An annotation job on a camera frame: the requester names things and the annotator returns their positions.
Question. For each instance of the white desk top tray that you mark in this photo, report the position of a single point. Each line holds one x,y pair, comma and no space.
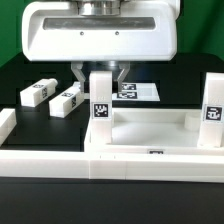
154,131

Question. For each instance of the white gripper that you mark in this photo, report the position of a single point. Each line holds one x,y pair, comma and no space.
100,30

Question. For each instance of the tag marker base plate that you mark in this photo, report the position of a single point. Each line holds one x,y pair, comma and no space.
137,92

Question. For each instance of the white U-shaped fence frame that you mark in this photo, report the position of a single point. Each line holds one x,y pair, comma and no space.
123,166

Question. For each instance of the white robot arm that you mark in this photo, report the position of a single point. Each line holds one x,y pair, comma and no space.
100,30

